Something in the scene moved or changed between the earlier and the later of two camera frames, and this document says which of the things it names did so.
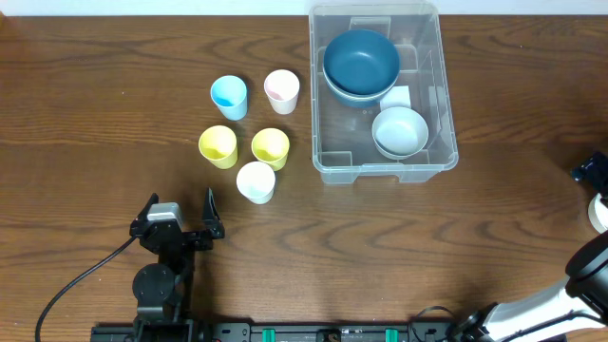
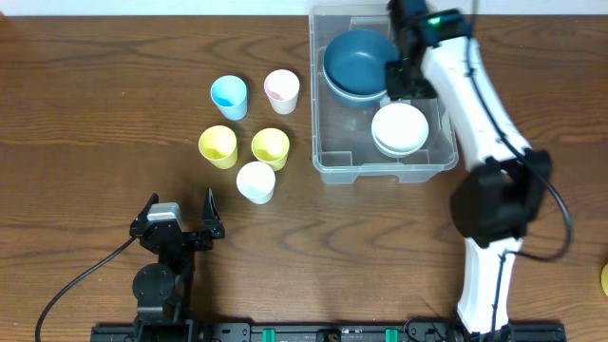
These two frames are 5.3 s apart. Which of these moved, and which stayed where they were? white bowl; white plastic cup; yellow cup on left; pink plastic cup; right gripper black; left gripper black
Moved: right gripper black; white bowl
Stayed: left gripper black; pink plastic cup; yellow cup on left; white plastic cup
